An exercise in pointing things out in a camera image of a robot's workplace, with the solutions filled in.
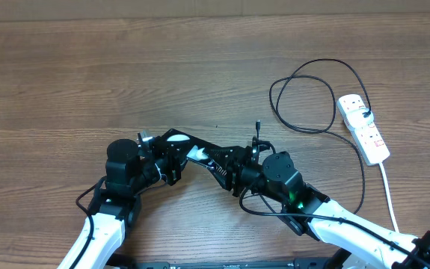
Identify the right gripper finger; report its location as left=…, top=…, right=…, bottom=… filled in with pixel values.
left=199, top=160, right=232, bottom=187
left=200, top=146, right=245, bottom=161

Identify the black Galaxy phone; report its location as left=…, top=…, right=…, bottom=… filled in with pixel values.
left=162, top=129, right=220, bottom=170

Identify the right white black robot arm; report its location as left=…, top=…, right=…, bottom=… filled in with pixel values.
left=189, top=147, right=430, bottom=268

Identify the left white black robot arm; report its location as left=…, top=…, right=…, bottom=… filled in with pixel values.
left=58, top=139, right=185, bottom=268

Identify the white charger plug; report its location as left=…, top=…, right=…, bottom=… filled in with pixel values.
left=343, top=108, right=374, bottom=131

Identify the white power strip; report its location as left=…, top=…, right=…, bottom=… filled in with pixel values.
left=337, top=94, right=390, bottom=166

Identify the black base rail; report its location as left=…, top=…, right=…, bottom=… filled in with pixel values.
left=103, top=254, right=330, bottom=269

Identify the white power strip cord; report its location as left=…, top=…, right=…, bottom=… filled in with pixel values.
left=378, top=161, right=400, bottom=233

